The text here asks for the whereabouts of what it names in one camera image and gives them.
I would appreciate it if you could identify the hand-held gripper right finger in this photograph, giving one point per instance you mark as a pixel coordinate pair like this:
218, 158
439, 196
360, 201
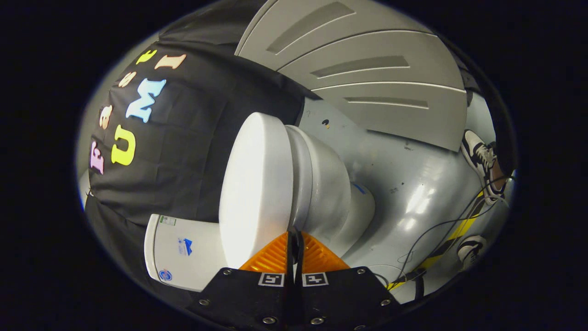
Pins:
344, 299

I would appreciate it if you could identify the yellow black floor tape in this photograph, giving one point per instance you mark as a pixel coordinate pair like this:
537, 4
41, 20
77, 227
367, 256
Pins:
461, 227

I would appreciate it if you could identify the black backdrop cloth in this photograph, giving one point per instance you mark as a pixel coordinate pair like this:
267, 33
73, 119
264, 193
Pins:
197, 138

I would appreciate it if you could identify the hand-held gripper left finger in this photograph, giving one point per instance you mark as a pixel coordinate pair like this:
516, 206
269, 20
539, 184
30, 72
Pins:
248, 299

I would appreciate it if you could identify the person's black white shoe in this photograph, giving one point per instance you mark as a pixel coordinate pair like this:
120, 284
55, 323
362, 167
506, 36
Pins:
480, 161
471, 248

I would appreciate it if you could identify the person's leg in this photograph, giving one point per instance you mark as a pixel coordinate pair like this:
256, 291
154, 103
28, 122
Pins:
501, 161

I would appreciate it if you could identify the grey drawer cabinet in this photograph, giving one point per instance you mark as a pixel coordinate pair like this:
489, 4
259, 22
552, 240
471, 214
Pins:
367, 69

